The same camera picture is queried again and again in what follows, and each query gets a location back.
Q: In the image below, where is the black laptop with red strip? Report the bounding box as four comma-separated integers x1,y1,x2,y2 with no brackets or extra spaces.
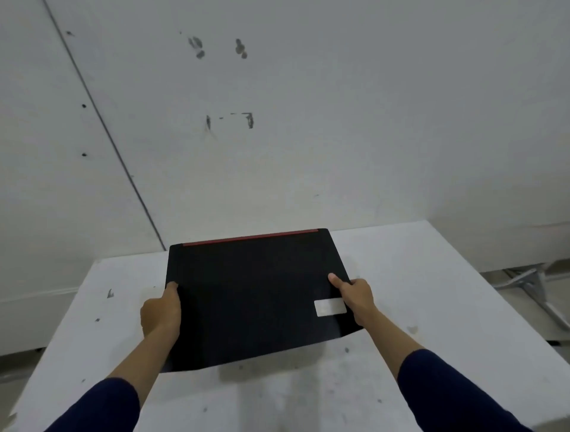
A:
161,228,364,374

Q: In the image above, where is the person's left forearm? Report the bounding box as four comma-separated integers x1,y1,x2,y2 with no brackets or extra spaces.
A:
45,323,179,432

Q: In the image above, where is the white metal frame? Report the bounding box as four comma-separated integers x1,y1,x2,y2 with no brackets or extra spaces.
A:
494,263,570,332

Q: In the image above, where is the person's right forearm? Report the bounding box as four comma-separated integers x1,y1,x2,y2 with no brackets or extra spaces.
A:
362,307,533,432

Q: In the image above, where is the person's right hand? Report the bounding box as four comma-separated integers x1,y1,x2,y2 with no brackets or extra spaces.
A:
328,273,379,328

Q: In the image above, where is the person's left hand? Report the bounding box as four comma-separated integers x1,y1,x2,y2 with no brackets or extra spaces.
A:
140,282,182,340

